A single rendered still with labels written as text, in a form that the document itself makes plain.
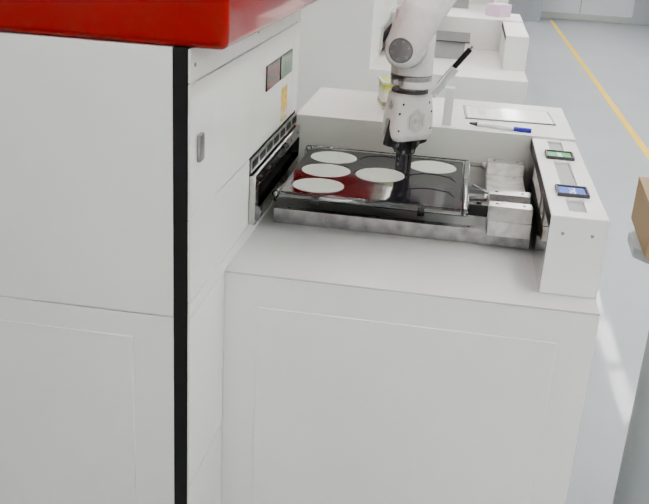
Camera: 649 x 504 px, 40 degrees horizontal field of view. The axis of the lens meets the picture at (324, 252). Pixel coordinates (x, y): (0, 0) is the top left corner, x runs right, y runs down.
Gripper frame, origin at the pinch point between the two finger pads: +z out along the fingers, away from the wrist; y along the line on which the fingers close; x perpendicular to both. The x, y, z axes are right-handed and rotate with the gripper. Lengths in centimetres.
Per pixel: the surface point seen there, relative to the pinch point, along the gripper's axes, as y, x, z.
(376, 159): 1.0, 10.3, 2.1
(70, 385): -78, -16, 24
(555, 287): -4.7, -48.2, 8.7
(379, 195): -14.5, -11.1, 2.1
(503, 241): 3.7, -27.4, 8.9
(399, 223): -11.0, -13.7, 7.5
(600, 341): 135, 41, 92
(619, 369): 123, 23, 92
